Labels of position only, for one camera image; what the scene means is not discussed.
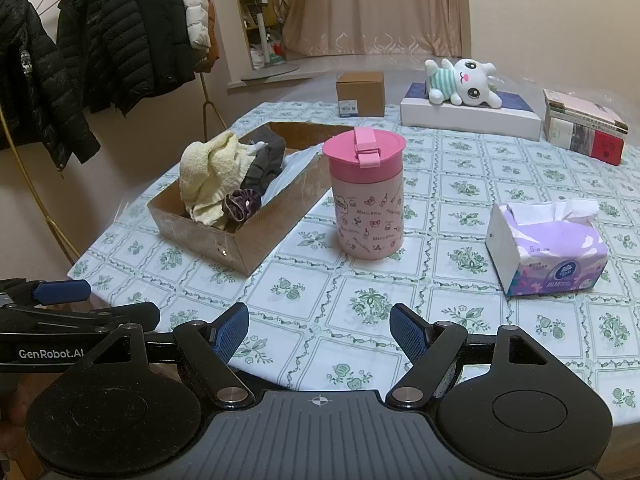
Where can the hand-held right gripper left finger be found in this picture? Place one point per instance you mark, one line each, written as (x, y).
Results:
(232, 332)

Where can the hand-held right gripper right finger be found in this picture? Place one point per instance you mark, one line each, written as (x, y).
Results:
(407, 332)

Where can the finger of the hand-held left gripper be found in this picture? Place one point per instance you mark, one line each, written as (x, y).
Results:
(60, 291)
(75, 321)

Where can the cardboard tray box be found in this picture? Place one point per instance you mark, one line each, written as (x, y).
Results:
(265, 240)

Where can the dark velvet scrunchie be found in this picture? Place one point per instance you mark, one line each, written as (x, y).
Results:
(240, 205)

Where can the pale yellow towel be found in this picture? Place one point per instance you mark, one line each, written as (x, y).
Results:
(210, 170)

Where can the dark grey cloth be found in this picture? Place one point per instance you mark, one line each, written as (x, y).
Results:
(265, 165)

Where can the clear plastic bag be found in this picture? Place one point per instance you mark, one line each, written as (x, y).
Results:
(292, 170)

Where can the pink lidded cup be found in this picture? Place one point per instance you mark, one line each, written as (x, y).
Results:
(365, 210)

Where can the purple tissue pack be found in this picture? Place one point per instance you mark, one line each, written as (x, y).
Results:
(550, 255)

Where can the black puffer jacket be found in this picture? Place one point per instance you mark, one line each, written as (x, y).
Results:
(30, 85)
(115, 35)

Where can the white and blue flat box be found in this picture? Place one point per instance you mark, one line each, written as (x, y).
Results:
(465, 120)

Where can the small closed cardboard box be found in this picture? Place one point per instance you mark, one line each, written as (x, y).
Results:
(360, 92)

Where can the gold coat rack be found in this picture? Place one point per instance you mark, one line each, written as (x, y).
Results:
(205, 85)

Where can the white spine book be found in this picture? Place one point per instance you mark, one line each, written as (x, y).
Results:
(560, 135)

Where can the white plush toy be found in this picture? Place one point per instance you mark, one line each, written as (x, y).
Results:
(470, 85)

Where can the grey spine book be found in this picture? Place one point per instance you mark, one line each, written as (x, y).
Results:
(582, 140)

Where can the red spine book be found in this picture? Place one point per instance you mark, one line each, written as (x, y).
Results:
(609, 149)

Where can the red and white packet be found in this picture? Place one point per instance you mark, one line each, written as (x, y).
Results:
(276, 50)

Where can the brown jacket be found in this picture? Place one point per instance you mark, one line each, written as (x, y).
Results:
(213, 35)

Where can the white puffer jacket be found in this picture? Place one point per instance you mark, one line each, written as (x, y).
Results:
(197, 15)

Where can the beige curtain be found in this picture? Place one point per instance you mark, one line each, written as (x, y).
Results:
(375, 5)

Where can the white pedestal fan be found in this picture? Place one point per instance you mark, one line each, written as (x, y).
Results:
(264, 25)

